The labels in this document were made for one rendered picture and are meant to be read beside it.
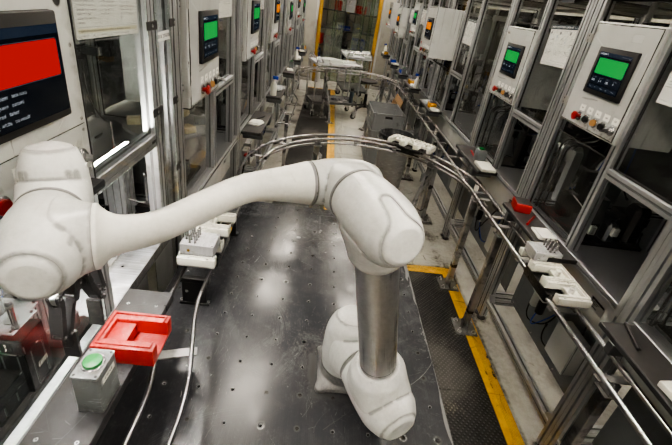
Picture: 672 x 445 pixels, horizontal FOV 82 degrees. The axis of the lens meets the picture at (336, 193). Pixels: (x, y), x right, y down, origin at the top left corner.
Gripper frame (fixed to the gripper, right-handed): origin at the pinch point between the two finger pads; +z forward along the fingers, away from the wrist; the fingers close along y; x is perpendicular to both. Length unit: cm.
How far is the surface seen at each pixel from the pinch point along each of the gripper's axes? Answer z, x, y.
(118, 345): 16.3, 0.1, -10.5
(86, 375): 10.4, 0.6, 2.9
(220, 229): 24, 7, -81
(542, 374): 112, 193, -99
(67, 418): 22.1, -3.9, 5.3
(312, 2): -58, -6, -873
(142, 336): 21.0, 2.4, -18.1
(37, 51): -54, -7, -12
